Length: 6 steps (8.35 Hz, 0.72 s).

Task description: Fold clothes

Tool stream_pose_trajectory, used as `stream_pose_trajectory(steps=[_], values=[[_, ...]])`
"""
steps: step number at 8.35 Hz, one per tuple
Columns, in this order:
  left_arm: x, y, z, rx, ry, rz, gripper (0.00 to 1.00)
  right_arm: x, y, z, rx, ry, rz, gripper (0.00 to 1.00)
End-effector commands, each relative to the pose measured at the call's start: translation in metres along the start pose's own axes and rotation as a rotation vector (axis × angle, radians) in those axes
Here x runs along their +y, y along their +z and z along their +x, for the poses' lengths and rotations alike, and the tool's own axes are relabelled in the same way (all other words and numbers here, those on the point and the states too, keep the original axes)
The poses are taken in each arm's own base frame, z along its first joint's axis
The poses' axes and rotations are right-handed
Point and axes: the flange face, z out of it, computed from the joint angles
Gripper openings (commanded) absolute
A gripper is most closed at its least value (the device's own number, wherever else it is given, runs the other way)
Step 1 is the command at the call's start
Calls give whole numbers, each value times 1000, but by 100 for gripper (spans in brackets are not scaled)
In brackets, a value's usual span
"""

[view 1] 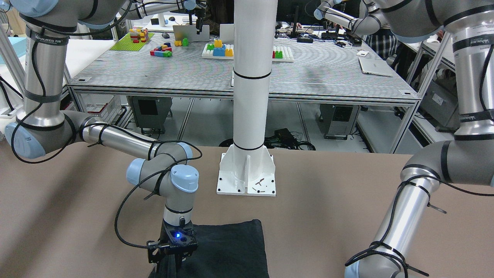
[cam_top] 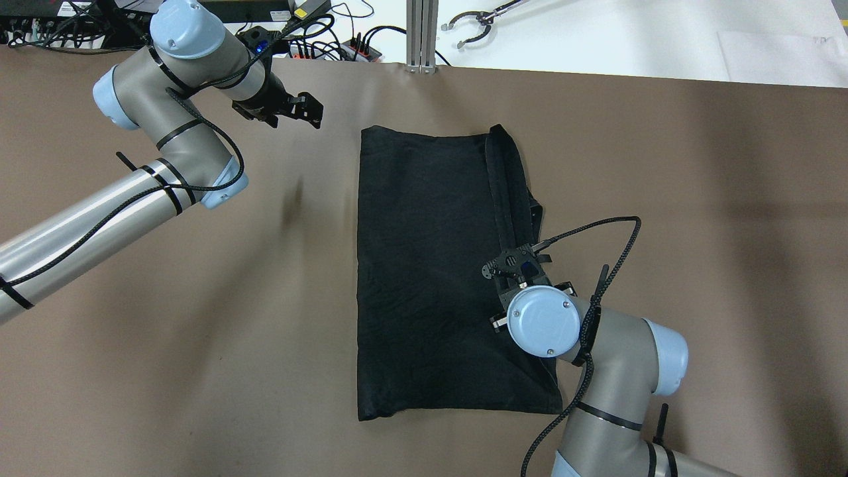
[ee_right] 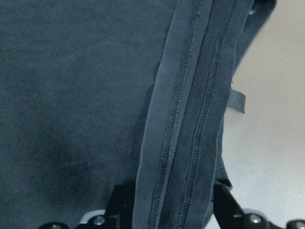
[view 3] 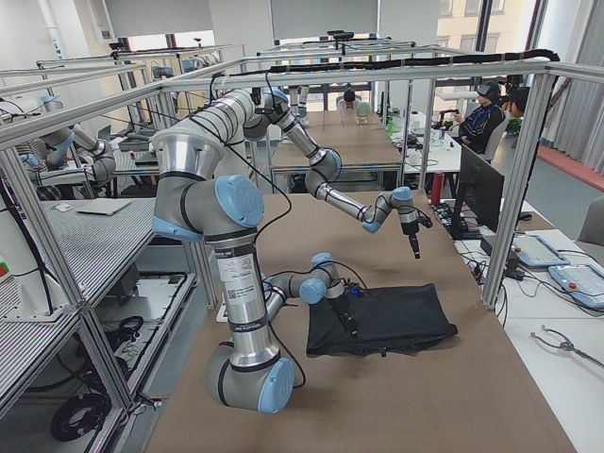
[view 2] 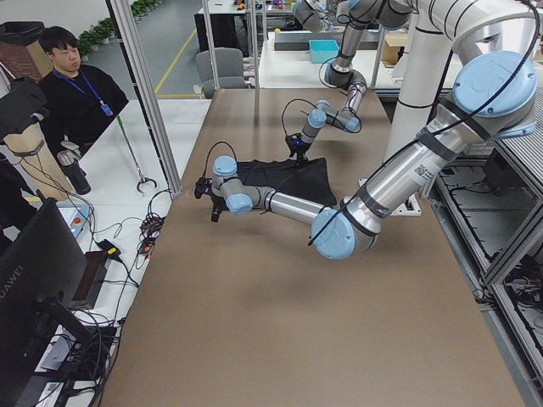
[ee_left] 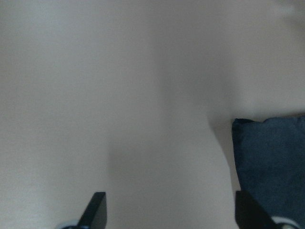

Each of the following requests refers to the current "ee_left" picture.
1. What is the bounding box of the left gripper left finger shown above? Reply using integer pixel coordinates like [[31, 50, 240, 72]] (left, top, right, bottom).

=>
[[77, 192, 107, 229]]

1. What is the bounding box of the black t-shirt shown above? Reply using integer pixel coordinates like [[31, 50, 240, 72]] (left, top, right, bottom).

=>
[[232, 116, 305, 229]]

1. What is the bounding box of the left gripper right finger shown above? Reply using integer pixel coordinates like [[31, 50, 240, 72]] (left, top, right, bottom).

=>
[[235, 190, 276, 229]]

